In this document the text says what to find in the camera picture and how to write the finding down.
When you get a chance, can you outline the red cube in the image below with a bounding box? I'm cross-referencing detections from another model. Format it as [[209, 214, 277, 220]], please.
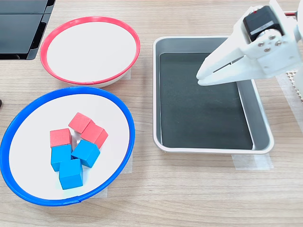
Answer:
[[68, 112, 92, 134], [80, 121, 109, 149], [49, 128, 73, 148]]

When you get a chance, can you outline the pale perforated plate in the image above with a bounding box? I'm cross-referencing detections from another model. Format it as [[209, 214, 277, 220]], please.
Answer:
[[284, 70, 303, 101]]

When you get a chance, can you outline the steel tray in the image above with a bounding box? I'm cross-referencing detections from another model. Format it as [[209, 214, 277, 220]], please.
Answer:
[[152, 35, 275, 155]]

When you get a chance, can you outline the black tray mat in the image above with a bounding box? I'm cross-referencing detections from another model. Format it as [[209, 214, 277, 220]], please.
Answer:
[[159, 52, 254, 150]]

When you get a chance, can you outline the red-rimmed white plate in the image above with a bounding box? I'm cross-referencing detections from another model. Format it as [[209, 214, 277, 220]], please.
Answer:
[[39, 16, 141, 88]]

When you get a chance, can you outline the blue cube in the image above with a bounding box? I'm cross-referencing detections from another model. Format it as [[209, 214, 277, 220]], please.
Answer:
[[58, 158, 84, 190], [71, 139, 101, 168], [50, 144, 73, 172]]

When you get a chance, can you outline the black glossy panel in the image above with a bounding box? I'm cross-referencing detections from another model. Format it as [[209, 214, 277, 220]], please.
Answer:
[[0, 0, 56, 60]]

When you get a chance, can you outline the blue-rimmed white plate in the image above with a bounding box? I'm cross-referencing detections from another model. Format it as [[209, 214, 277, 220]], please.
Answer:
[[0, 86, 136, 207]]

